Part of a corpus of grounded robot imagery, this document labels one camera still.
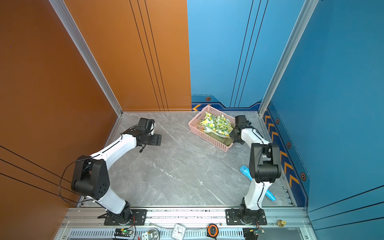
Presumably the pink plastic basket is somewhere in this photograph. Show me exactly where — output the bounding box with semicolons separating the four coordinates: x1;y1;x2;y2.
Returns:
189;106;235;152

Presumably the lemon print skirt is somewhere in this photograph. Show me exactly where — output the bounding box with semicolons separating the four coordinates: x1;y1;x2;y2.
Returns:
199;112;233;136

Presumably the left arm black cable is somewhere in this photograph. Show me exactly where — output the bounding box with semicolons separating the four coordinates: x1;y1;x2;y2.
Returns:
58;155;91;205

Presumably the orange black tape measure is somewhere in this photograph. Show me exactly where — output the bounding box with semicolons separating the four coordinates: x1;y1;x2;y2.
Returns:
207;224;219;240

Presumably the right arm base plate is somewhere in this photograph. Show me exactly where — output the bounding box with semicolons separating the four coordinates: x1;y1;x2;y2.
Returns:
225;208;268;226

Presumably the green circuit board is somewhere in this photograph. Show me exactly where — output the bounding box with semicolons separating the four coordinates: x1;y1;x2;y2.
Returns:
113;228;134;240

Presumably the light blue plastic tube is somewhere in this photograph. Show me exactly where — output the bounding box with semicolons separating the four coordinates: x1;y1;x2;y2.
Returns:
239;165;277;202

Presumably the black board with wires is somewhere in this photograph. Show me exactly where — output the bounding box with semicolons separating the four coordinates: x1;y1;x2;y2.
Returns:
243;228;265;240

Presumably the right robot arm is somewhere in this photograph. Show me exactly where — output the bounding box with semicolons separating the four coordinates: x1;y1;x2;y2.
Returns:
226;115;282;226

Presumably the olive green skirt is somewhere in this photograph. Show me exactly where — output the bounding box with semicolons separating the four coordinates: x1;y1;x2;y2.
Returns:
203;127;234;147

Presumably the white square clock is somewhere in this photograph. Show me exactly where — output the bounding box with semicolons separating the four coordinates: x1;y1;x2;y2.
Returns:
171;224;187;240

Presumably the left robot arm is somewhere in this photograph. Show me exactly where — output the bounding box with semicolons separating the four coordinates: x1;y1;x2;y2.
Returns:
71;118;162;225

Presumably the brass round knob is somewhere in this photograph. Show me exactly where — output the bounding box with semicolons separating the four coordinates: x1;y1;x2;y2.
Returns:
277;220;287;227

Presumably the white power plug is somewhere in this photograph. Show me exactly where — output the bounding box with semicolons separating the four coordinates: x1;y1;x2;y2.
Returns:
141;228;160;240

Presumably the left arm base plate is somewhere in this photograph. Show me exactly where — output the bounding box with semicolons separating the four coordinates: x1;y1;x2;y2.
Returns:
103;209;148;226

